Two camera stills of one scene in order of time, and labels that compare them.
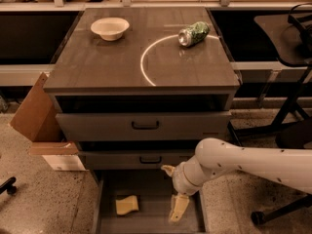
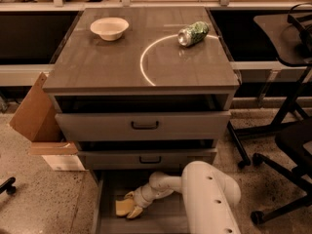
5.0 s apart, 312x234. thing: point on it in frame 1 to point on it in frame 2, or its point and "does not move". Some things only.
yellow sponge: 127,205 does not move
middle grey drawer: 135,160 does not move
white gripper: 178,178 to 141,197
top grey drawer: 143,126 does not move
